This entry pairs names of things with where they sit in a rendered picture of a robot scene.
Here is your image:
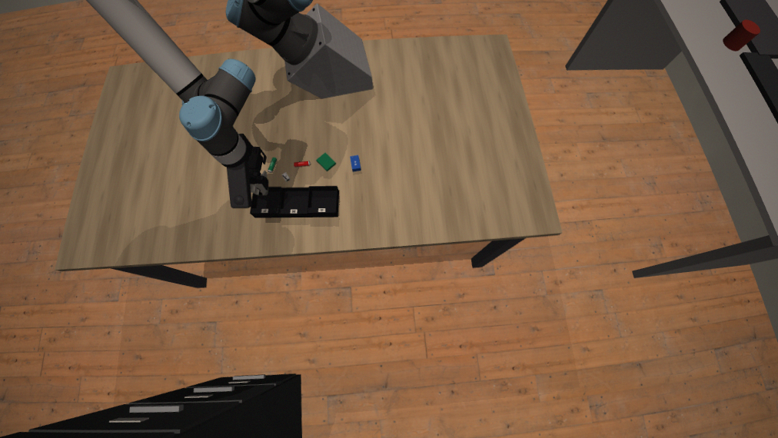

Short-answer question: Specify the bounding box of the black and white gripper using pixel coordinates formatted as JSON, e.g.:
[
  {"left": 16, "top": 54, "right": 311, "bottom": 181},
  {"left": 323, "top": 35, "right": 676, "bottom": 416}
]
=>
[{"left": 222, "top": 134, "right": 268, "bottom": 195}]

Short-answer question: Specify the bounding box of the green rectangular block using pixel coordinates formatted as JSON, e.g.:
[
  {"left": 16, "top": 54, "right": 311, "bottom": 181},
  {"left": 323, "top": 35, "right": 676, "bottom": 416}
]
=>
[{"left": 316, "top": 153, "right": 336, "bottom": 171}]

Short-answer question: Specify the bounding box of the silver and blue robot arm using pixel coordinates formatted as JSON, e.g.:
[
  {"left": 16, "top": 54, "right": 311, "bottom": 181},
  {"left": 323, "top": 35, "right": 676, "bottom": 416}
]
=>
[{"left": 86, "top": 0, "right": 318, "bottom": 208}]

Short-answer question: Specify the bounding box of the black rack of bins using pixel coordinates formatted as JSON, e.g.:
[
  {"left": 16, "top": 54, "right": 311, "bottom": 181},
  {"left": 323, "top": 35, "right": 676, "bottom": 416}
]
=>
[{"left": 250, "top": 186, "right": 339, "bottom": 218}]

